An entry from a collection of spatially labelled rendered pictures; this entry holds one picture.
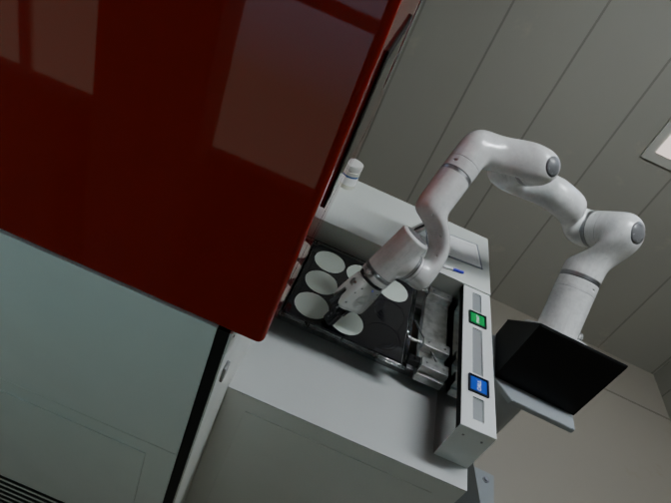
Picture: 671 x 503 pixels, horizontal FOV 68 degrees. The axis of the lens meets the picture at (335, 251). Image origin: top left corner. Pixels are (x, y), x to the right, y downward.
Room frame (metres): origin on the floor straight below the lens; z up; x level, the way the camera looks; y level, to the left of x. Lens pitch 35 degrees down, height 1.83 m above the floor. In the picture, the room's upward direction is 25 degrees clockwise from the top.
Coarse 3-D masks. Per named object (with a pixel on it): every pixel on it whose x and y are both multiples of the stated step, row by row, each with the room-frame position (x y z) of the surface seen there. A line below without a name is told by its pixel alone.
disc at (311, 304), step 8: (296, 296) 1.03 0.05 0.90; (304, 296) 1.04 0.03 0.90; (312, 296) 1.06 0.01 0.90; (320, 296) 1.07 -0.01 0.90; (296, 304) 1.00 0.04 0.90; (304, 304) 1.01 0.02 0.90; (312, 304) 1.03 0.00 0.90; (320, 304) 1.04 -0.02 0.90; (304, 312) 0.98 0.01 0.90; (312, 312) 1.00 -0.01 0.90; (320, 312) 1.01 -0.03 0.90
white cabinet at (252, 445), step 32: (224, 416) 0.73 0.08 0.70; (256, 416) 0.73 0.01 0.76; (288, 416) 0.73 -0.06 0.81; (224, 448) 0.73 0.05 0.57; (256, 448) 0.73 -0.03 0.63; (288, 448) 0.73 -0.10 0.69; (320, 448) 0.73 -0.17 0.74; (352, 448) 0.74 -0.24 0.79; (224, 480) 0.73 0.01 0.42; (256, 480) 0.73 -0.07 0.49; (288, 480) 0.73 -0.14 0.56; (320, 480) 0.73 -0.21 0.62; (352, 480) 0.74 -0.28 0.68; (384, 480) 0.74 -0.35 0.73; (416, 480) 0.74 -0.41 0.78
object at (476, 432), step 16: (464, 288) 1.33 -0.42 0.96; (464, 304) 1.25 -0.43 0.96; (480, 304) 1.29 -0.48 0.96; (464, 320) 1.17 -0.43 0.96; (464, 336) 1.11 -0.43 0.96; (480, 336) 1.14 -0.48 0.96; (464, 352) 1.04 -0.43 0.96; (480, 352) 1.07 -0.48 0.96; (464, 368) 0.98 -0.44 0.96; (480, 368) 1.01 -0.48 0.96; (464, 384) 0.93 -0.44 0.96; (464, 400) 0.88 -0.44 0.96; (480, 400) 0.90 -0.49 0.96; (464, 416) 0.83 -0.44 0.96; (480, 416) 0.85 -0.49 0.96; (464, 432) 0.80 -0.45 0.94; (480, 432) 0.80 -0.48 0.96; (448, 448) 0.80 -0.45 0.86; (464, 448) 0.80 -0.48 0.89; (480, 448) 0.80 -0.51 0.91; (464, 464) 0.80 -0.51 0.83
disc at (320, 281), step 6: (312, 270) 1.16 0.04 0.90; (318, 270) 1.17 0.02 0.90; (306, 276) 1.12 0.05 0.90; (312, 276) 1.14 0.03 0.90; (318, 276) 1.15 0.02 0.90; (324, 276) 1.16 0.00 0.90; (330, 276) 1.17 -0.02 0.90; (312, 282) 1.11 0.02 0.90; (318, 282) 1.12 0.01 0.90; (324, 282) 1.13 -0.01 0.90; (330, 282) 1.15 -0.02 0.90; (312, 288) 1.09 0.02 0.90; (318, 288) 1.10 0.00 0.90; (324, 288) 1.11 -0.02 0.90; (330, 288) 1.12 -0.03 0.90; (336, 288) 1.13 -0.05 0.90
